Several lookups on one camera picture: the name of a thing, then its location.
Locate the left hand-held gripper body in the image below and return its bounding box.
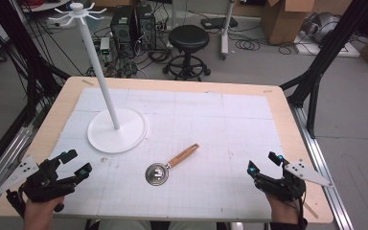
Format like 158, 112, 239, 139
0, 155, 78, 219

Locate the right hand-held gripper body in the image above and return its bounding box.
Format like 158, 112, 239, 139
252, 158, 334, 203

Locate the metal spoon with wooden handle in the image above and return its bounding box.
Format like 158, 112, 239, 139
145, 143, 200, 187

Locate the white hook rack stand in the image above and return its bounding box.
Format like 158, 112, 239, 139
48, 2, 149, 155

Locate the person's right hand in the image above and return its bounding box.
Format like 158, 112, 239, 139
265, 193, 301, 224

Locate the person's left hand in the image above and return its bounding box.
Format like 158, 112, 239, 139
23, 195, 66, 230

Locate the wooden table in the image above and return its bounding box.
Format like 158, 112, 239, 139
0, 76, 334, 225

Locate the white grid mat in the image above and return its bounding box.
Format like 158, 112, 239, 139
49, 87, 286, 222

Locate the small silver device box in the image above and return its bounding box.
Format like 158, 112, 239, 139
99, 36, 111, 56

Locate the white floor board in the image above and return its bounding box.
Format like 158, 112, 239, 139
293, 31, 361, 58

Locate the white stand leg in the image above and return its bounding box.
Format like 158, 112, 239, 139
219, 0, 238, 60

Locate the large cardboard box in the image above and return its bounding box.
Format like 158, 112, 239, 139
261, 0, 316, 45

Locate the black computer tower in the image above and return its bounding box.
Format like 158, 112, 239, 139
109, 6, 138, 53
135, 3, 158, 51

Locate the black round stool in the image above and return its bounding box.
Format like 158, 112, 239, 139
162, 24, 212, 82

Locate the flat black device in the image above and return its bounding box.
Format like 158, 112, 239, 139
200, 15, 240, 31

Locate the white round table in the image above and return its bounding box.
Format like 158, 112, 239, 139
20, 0, 73, 13

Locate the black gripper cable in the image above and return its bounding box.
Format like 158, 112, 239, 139
294, 195, 305, 224

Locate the aluminium rail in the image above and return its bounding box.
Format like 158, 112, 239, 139
0, 125, 35, 209
287, 103, 355, 230

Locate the black metal frame stand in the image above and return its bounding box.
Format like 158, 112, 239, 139
280, 0, 368, 140
0, 0, 72, 184

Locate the tangle of floor cables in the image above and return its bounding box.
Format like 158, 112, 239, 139
85, 44, 173, 80

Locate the coiled black cable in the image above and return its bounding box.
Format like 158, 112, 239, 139
234, 34, 262, 52

